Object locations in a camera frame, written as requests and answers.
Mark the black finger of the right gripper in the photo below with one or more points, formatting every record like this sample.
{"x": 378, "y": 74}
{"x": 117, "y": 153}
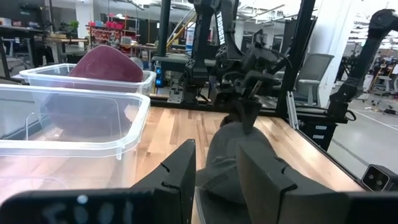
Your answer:
{"x": 251, "y": 116}
{"x": 231, "y": 118}

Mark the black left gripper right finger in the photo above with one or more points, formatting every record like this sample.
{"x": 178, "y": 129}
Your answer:
{"x": 261, "y": 177}

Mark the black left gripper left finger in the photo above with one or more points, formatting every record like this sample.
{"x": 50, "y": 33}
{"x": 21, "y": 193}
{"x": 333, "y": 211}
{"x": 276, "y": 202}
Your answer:
{"x": 174, "y": 174}

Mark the grey cap hat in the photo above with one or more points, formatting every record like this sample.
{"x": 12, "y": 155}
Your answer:
{"x": 225, "y": 155}

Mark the black background robot arm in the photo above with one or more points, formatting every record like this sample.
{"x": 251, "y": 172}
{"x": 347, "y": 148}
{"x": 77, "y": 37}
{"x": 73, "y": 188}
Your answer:
{"x": 357, "y": 71}

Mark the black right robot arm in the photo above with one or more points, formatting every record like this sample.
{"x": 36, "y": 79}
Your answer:
{"x": 224, "y": 37}

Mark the maroon cap hat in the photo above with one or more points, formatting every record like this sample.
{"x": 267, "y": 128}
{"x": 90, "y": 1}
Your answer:
{"x": 105, "y": 66}

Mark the grey office chair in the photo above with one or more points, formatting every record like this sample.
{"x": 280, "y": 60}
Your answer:
{"x": 312, "y": 73}

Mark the large clear plastic bin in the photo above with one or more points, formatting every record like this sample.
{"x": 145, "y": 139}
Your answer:
{"x": 133, "y": 124}

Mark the black cabinet with labels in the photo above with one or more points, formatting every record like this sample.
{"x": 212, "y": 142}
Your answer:
{"x": 318, "y": 133}

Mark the blue lit device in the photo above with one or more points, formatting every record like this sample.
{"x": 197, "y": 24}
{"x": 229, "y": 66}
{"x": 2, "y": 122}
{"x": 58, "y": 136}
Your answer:
{"x": 159, "y": 76}

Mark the black round pole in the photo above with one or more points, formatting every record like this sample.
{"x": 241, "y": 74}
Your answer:
{"x": 163, "y": 28}

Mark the red storage shelf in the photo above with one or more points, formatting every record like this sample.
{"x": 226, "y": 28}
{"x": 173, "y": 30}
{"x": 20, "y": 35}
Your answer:
{"x": 109, "y": 31}

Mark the wooden background workbench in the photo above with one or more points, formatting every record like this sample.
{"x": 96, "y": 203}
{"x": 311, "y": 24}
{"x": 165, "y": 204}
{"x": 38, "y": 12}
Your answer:
{"x": 66, "y": 40}

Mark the silver aluminium rail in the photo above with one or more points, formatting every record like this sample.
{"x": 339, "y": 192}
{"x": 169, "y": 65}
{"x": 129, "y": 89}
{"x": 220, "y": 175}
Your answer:
{"x": 292, "y": 110}

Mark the black frame post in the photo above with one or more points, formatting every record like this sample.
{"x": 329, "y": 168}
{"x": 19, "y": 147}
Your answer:
{"x": 295, "y": 56}

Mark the black depth camera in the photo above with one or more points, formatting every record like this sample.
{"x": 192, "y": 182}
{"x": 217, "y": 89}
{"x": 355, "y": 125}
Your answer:
{"x": 377, "y": 178}

